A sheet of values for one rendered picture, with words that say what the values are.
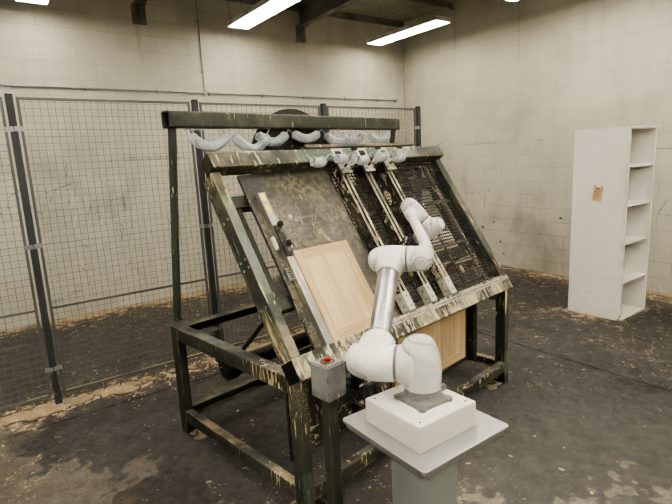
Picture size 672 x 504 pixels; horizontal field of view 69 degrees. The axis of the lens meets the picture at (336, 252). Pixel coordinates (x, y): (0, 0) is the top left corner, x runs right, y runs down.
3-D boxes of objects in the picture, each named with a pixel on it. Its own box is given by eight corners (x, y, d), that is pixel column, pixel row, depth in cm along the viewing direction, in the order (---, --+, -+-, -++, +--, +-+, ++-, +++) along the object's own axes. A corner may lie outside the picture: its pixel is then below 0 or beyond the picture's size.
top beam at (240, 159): (206, 177, 272) (213, 167, 265) (199, 162, 274) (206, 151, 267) (436, 162, 422) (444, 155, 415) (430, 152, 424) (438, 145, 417)
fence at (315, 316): (322, 347, 263) (327, 344, 260) (254, 196, 285) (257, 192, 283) (329, 344, 266) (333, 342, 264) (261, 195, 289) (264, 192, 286)
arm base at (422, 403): (460, 397, 207) (460, 385, 206) (422, 414, 194) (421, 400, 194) (429, 383, 222) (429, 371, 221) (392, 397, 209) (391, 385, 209)
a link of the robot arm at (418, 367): (441, 396, 196) (440, 343, 193) (395, 393, 201) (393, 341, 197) (443, 379, 212) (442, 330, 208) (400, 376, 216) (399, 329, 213)
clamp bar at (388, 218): (423, 306, 324) (449, 291, 308) (346, 157, 352) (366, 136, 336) (432, 302, 331) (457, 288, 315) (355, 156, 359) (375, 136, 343)
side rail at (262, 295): (280, 365, 250) (291, 358, 243) (202, 183, 276) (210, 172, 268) (289, 361, 254) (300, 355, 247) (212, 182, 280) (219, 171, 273)
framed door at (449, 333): (392, 396, 337) (394, 397, 335) (389, 319, 327) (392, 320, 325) (463, 356, 398) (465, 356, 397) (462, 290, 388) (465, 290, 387)
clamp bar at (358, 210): (400, 315, 308) (427, 300, 292) (322, 158, 336) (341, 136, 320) (410, 311, 315) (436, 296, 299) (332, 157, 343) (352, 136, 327)
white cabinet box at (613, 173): (619, 321, 530) (630, 125, 492) (567, 310, 576) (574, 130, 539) (644, 309, 565) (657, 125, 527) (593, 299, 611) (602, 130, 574)
